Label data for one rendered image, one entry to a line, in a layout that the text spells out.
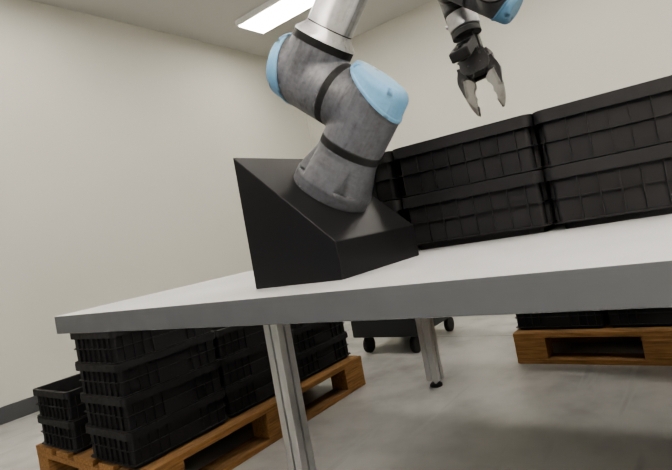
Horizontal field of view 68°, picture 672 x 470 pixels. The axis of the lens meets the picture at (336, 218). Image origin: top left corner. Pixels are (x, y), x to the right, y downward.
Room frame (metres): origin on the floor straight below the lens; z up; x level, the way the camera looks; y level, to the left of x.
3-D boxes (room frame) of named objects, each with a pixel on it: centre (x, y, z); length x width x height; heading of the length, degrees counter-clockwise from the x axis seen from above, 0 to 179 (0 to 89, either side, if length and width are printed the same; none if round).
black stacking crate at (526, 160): (1.19, -0.37, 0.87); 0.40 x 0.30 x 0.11; 149
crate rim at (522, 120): (1.19, -0.37, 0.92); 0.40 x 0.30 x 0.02; 149
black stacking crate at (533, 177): (1.19, -0.37, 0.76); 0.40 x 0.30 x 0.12; 149
